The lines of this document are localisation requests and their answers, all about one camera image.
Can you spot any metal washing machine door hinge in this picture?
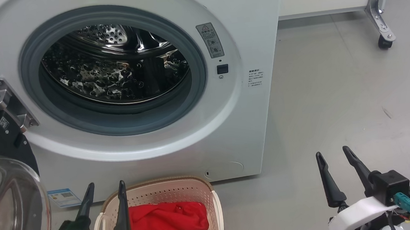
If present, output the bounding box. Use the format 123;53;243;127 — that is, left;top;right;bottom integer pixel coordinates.
0;75;40;136

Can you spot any metal leg with caster wheel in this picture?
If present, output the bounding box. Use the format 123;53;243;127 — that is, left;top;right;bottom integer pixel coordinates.
364;0;406;51

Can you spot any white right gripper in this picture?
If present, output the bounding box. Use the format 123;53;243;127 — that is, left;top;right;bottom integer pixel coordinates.
315;141;402;230

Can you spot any white front-load washing machine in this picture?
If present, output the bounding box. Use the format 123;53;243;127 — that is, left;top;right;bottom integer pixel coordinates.
0;0;304;213

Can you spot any red garment with white stripes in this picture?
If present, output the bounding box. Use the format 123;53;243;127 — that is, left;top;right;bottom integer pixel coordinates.
123;197;210;230

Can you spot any grey warning label sticker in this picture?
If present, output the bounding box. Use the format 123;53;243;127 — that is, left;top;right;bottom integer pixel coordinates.
196;22;225;59

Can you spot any cream perforated laundry basket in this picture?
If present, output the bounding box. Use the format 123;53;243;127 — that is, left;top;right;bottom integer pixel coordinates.
89;172;225;230

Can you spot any small black text sticker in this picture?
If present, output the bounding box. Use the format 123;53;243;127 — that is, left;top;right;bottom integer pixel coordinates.
248;69;266;88

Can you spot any blue energy label sticker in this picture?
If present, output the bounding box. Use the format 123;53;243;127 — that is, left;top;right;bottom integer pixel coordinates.
47;187;82;210

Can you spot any stainless steel washing machine drum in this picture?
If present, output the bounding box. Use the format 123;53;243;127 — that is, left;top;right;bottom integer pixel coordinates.
38;16;193;113

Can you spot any round white filter cover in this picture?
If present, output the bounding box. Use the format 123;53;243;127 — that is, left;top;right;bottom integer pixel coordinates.
203;160;245;180

